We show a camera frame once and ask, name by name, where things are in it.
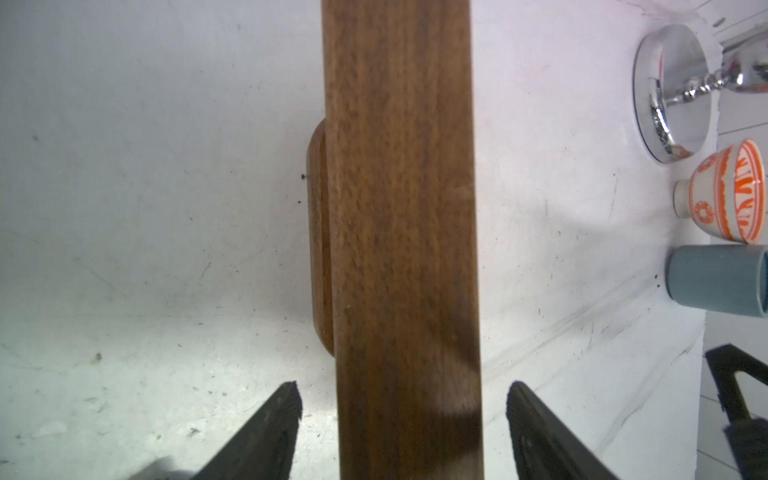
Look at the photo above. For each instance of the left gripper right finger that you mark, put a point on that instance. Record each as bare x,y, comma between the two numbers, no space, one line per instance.
543,446

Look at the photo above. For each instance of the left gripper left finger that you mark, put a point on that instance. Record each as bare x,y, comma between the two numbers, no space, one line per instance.
264,447

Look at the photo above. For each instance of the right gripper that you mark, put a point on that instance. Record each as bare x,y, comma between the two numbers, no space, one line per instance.
747,438

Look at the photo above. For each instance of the orange patterned white bowl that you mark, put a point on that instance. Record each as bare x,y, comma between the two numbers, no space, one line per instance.
726,195

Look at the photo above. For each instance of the chrome wire glass holder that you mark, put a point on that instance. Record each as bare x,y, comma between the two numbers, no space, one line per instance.
672,86

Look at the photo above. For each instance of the brown wooden watch stand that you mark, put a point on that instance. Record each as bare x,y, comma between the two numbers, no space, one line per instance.
403,248

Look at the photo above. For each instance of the grey-blue ceramic cup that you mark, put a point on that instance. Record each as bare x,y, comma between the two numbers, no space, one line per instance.
728,279

